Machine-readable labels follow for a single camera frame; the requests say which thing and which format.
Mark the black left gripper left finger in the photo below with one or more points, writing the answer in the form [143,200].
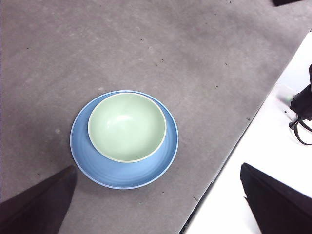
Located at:
[36,209]

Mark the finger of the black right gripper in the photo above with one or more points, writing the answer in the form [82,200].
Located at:
[284,2]

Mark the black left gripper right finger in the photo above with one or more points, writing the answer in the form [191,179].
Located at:
[280,209]

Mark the green ribbed bowl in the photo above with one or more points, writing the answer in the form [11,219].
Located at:
[126,126]

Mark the blue round plate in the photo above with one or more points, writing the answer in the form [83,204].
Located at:
[122,174]

